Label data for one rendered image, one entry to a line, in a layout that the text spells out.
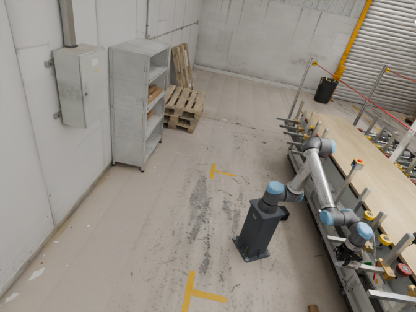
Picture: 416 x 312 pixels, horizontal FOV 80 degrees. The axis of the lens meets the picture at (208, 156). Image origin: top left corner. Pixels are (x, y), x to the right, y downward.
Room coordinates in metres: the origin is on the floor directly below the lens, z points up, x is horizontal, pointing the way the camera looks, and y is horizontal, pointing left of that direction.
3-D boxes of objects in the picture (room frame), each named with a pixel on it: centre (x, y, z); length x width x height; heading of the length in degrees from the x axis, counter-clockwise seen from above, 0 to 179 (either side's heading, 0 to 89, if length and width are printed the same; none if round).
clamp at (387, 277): (1.17, -1.34, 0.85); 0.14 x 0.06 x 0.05; 3
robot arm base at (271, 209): (1.83, -0.66, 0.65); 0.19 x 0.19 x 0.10
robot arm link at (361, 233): (1.14, -1.00, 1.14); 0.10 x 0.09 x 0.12; 14
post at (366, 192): (1.69, -1.31, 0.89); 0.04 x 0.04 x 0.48; 3
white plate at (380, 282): (1.22, -1.31, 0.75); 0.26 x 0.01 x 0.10; 3
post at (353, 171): (1.95, -1.29, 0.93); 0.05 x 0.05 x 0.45; 3
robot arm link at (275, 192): (1.84, -0.67, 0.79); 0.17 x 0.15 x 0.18; 104
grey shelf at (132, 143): (3.17, 1.04, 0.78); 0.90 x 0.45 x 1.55; 179
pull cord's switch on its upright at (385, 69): (4.06, -2.30, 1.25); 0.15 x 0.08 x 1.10; 3
